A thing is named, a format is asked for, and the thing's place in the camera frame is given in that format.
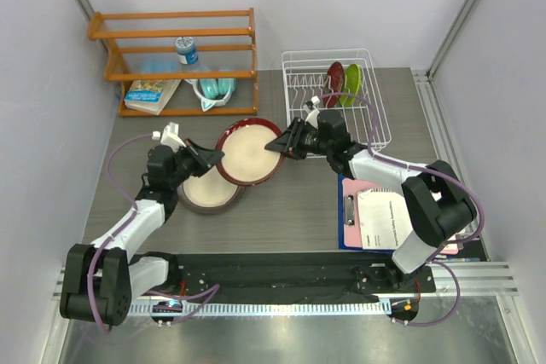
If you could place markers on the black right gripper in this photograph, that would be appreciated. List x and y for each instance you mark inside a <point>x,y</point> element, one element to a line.
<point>282,142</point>

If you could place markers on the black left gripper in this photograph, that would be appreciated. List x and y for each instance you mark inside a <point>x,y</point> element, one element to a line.
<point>205,158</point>

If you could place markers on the large brown rimmed cream plate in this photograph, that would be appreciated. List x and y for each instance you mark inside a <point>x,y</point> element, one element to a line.
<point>209,194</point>

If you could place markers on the white wire dish rack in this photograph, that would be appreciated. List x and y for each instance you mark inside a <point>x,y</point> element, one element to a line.
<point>304,72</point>

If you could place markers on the small brown rimmed plate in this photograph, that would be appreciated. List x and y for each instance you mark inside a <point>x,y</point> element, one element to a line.
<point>333,84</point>

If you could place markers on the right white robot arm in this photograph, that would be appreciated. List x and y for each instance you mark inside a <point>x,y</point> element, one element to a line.
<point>439,205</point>

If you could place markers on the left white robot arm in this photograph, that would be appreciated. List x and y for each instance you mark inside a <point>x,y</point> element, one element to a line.
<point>101,279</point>

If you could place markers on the orange wooden shelf rack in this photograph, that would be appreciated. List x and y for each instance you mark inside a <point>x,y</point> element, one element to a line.
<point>211,55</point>

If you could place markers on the white teal cat-ear headphones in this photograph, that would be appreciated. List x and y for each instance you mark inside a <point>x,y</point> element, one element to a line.
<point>212,92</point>

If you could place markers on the paperback book with blue cover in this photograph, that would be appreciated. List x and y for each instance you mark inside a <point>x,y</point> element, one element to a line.
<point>150,96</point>

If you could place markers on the green plastic plate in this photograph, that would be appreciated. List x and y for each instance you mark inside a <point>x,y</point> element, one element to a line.
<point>352,86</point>

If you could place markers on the blue clipboard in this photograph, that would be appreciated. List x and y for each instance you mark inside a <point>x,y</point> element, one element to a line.
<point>342,219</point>

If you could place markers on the clear water bottle blue cap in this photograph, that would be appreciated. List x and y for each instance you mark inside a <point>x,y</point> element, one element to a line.
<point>189,61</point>

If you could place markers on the pink paper sheet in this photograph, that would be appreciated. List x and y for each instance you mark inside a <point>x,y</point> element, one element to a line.
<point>352,210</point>

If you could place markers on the white printed manual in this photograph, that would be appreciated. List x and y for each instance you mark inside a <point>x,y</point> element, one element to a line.
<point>384,221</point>

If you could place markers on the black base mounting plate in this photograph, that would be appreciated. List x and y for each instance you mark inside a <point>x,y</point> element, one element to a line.
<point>279,278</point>

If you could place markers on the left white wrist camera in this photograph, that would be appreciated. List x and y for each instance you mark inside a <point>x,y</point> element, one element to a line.
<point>170,137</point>

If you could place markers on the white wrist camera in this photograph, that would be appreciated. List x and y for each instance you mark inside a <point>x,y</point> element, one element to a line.
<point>312,110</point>
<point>170,137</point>

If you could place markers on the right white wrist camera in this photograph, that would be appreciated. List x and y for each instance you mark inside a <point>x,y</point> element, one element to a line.
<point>312,110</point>

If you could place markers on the white slotted cable duct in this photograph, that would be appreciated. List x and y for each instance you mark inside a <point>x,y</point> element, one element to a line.
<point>151,308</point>

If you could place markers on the aluminium front rail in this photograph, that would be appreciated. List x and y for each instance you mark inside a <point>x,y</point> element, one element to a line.
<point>474,278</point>

